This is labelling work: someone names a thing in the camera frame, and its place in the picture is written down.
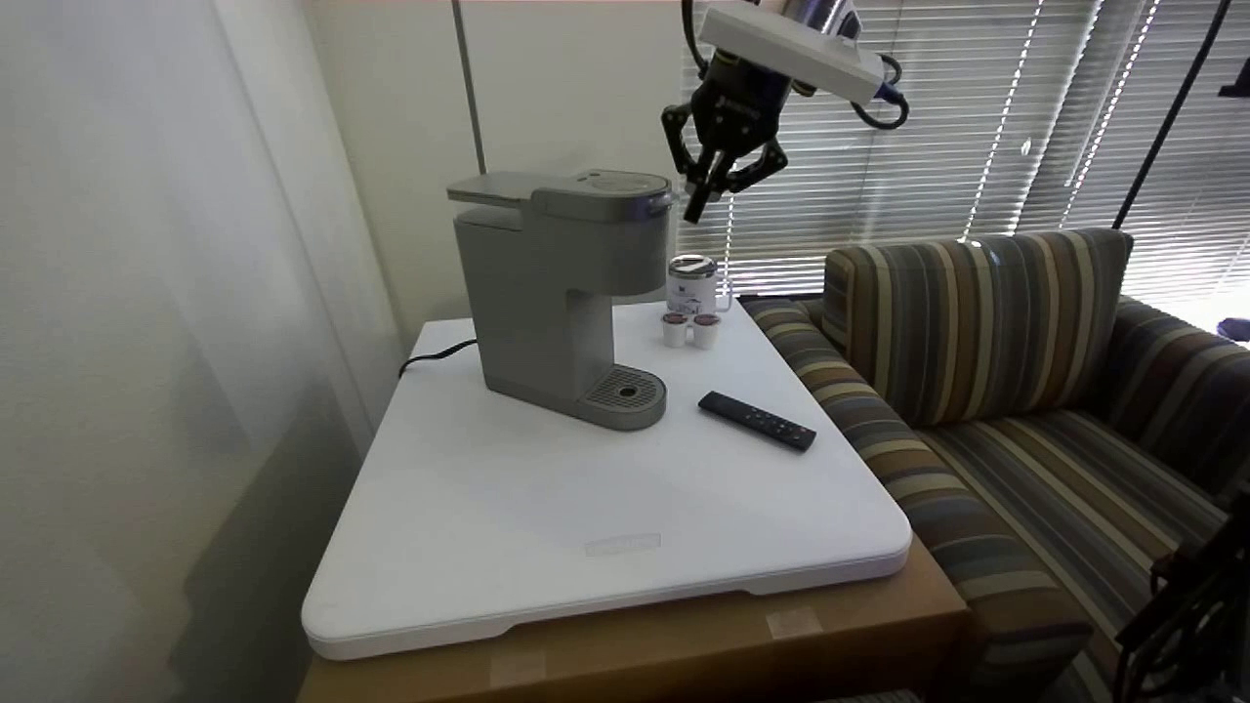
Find white printed mug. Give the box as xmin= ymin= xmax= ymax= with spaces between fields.
xmin=663 ymin=250 xmax=722 ymax=323

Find striped fabric sofa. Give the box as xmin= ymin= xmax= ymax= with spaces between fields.
xmin=740 ymin=231 xmax=1250 ymax=703

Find brown table base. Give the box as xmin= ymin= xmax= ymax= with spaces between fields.
xmin=294 ymin=539 xmax=974 ymax=703

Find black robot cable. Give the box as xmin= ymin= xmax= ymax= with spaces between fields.
xmin=847 ymin=53 xmax=914 ymax=133

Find grey single-serve coffee machine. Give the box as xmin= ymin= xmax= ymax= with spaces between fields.
xmin=447 ymin=167 xmax=676 ymax=437

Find black tripod pole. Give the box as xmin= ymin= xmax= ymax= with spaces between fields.
xmin=1111 ymin=0 xmax=1233 ymax=236

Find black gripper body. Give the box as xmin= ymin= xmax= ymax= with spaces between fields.
xmin=697 ymin=53 xmax=794 ymax=149

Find black remote control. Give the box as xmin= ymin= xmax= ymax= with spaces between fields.
xmin=697 ymin=387 xmax=822 ymax=456

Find black metal stand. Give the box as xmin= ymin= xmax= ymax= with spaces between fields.
xmin=1111 ymin=483 xmax=1250 ymax=703

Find white window blinds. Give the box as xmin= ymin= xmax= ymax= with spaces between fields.
xmin=676 ymin=0 xmax=1250 ymax=330

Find striped sofa cushion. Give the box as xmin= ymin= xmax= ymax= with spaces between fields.
xmin=822 ymin=228 xmax=1137 ymax=431

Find black power cable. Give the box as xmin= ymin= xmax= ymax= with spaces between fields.
xmin=395 ymin=335 xmax=483 ymax=383

